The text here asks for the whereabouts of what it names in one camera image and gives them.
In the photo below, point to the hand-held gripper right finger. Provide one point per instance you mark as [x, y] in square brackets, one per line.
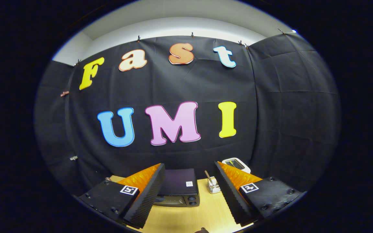
[227, 191]

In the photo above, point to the black toaster oven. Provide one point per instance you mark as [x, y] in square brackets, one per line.
[176, 181]

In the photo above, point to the wooden stick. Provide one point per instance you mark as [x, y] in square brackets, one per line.
[208, 177]

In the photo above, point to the white bread toaster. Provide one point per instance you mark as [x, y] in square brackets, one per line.
[238, 163]

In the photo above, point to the row of black cloth clips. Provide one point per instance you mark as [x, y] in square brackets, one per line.
[138, 38]

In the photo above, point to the pink clip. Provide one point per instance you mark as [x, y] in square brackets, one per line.
[64, 94]

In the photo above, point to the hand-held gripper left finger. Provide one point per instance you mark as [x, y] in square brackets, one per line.
[149, 194]

